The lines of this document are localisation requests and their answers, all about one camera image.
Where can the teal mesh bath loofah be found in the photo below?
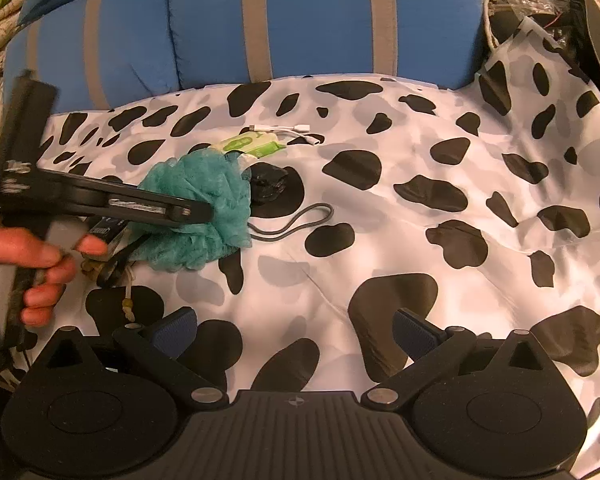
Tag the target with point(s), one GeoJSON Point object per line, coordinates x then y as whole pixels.
{"type": "Point", "coordinates": [215, 185]}

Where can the blue grey striped pillow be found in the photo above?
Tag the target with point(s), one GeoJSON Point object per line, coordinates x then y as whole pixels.
{"type": "Point", "coordinates": [320, 15]}
{"type": "Point", "coordinates": [125, 30]}

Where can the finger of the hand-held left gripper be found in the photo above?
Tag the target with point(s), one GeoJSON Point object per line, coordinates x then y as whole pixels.
{"type": "Point", "coordinates": [170, 207]}

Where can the green wet wipes packet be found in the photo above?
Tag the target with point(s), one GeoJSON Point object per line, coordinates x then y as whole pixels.
{"type": "Point", "coordinates": [250, 144]}

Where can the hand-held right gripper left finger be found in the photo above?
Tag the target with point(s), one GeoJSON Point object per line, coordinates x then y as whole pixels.
{"type": "Point", "coordinates": [177, 332]}

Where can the black slipper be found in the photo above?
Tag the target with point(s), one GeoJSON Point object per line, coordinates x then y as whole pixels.
{"type": "Point", "coordinates": [597, 40]}

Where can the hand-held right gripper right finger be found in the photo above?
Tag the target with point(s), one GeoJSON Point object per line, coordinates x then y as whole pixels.
{"type": "Point", "coordinates": [417, 335]}

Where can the black crumpled plastic bag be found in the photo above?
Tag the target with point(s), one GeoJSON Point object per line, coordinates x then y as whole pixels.
{"type": "Point", "coordinates": [270, 185]}

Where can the cow print blanket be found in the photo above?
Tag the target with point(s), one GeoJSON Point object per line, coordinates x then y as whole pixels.
{"type": "Point", "coordinates": [380, 260]}

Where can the person's left hand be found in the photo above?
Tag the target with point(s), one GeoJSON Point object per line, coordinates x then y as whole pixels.
{"type": "Point", "coordinates": [25, 250]}

